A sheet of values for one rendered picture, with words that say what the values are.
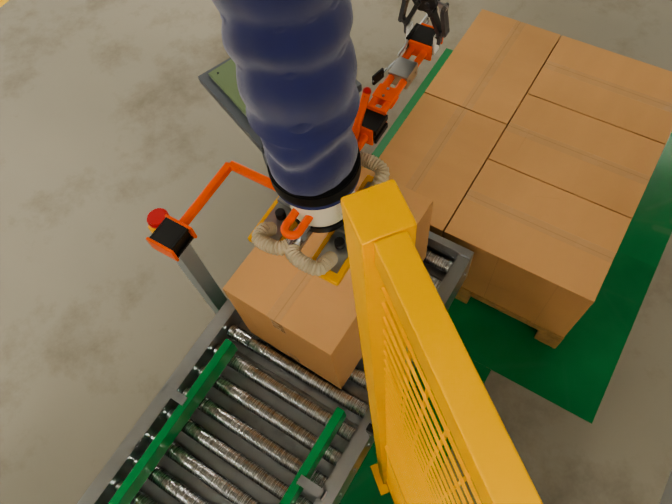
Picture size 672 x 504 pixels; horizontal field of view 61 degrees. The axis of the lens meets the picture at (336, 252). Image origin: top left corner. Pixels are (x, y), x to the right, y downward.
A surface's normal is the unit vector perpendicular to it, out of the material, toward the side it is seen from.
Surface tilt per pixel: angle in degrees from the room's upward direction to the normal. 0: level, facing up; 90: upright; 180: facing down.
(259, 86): 77
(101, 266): 0
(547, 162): 0
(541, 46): 0
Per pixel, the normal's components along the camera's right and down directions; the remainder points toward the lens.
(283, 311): -0.08, -0.46
